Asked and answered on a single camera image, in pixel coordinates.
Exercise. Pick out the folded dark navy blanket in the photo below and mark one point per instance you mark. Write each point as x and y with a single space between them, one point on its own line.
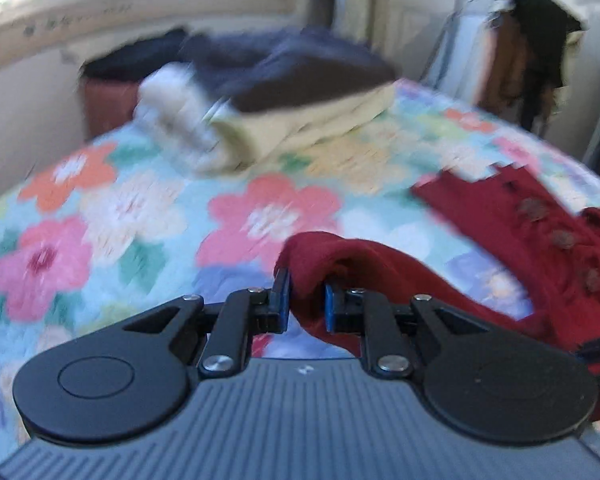
290 67

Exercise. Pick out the white hanging garment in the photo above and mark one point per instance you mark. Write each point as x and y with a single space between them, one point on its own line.
472 35

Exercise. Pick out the folded black clothes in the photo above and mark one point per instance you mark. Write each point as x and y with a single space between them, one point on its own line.
135 55

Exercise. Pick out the folded white quilted blanket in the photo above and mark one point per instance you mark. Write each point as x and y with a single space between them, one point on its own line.
180 115

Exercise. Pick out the floral quilted bedspread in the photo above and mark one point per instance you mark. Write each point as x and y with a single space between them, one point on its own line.
145 200

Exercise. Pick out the folded cream blanket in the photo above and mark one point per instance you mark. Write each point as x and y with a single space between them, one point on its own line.
300 120

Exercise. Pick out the metal clothes rack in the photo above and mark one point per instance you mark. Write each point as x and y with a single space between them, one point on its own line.
447 40

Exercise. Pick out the gold curtain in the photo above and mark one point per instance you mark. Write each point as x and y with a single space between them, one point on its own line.
357 0

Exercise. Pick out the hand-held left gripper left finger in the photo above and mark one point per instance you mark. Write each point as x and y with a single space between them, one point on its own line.
281 305

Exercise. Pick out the brown hanging garment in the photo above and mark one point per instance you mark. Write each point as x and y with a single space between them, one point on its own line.
505 65

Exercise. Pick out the dark red cardigan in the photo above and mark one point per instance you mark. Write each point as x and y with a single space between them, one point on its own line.
500 230

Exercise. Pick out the window frame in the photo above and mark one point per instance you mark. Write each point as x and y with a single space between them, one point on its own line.
105 5

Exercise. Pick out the black hanging garment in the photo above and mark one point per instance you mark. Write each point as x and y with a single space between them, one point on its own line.
545 55

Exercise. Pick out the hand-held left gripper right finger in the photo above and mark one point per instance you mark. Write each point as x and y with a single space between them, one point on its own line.
330 310

